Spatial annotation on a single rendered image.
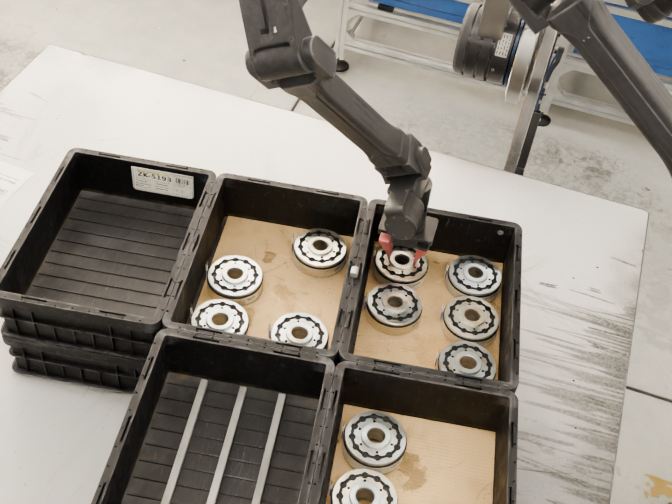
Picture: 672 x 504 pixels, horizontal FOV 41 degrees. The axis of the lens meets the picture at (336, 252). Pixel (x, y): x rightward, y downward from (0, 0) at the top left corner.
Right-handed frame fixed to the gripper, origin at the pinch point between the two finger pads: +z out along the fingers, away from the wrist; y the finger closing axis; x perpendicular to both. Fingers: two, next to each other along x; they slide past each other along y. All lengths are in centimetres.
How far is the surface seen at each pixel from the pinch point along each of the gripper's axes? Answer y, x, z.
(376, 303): -2.0, -12.1, 0.9
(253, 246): -28.9, -3.5, 3.9
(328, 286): -12.1, -8.5, 3.9
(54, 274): -61, -23, 4
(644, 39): 53, 174, 45
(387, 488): 8.8, -48.1, 0.8
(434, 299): 7.9, -4.7, 4.1
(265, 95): -77, 149, 88
